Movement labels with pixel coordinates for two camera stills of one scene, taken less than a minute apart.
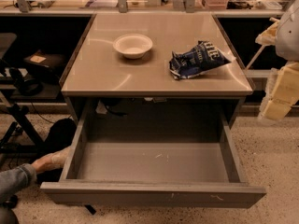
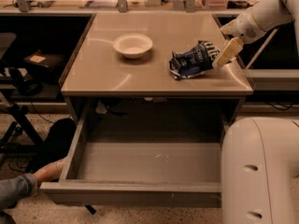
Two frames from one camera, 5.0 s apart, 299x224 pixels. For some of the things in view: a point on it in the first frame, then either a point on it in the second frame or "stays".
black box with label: [45, 65] stays
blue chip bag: [200, 58] stays
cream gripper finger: [284, 83] -> [244, 28]
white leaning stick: [252, 61] stays
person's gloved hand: [50, 161] -> [49, 173]
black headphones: [29, 88] stays
